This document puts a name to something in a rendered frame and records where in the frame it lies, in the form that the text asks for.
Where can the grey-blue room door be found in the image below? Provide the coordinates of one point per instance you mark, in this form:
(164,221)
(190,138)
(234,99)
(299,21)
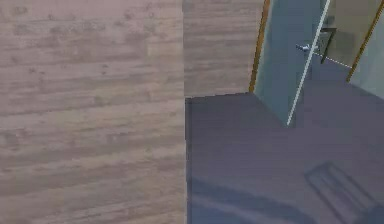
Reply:
(283,63)

